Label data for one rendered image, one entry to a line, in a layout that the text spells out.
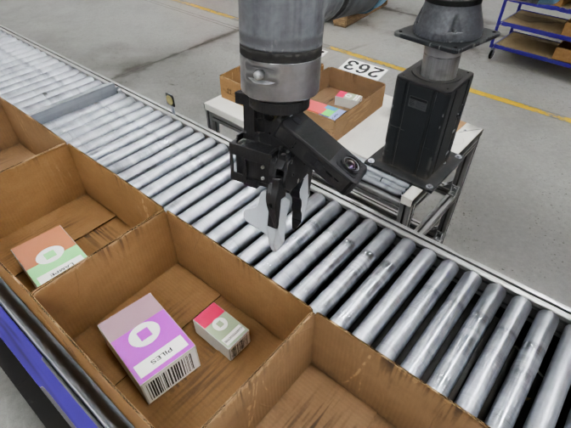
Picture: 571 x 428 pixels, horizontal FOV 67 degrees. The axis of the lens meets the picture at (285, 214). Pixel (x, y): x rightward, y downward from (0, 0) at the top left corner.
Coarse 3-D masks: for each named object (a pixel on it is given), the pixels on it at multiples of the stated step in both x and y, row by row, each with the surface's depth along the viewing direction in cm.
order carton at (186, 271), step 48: (144, 240) 89; (192, 240) 89; (48, 288) 75; (96, 288) 84; (144, 288) 95; (192, 288) 94; (240, 288) 85; (96, 336) 86; (192, 336) 86; (288, 336) 67; (96, 384) 79; (192, 384) 78; (240, 384) 78
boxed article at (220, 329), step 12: (204, 312) 85; (216, 312) 85; (204, 324) 83; (216, 324) 83; (228, 324) 83; (240, 324) 83; (204, 336) 84; (216, 336) 81; (228, 336) 81; (240, 336) 81; (216, 348) 83; (228, 348) 79; (240, 348) 83
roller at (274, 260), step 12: (336, 204) 137; (324, 216) 133; (336, 216) 137; (300, 228) 129; (312, 228) 129; (288, 240) 125; (300, 240) 126; (276, 252) 121; (288, 252) 122; (264, 264) 118; (276, 264) 119
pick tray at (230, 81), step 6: (228, 72) 186; (234, 72) 189; (222, 78) 183; (228, 78) 188; (234, 78) 191; (222, 84) 185; (228, 84) 182; (234, 84) 180; (222, 90) 187; (228, 90) 184; (234, 90) 182; (222, 96) 189; (228, 96) 186; (234, 96) 184; (234, 102) 186
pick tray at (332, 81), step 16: (320, 80) 189; (336, 80) 192; (352, 80) 187; (368, 80) 182; (320, 96) 189; (368, 96) 169; (304, 112) 162; (352, 112) 163; (368, 112) 175; (336, 128) 159; (352, 128) 170
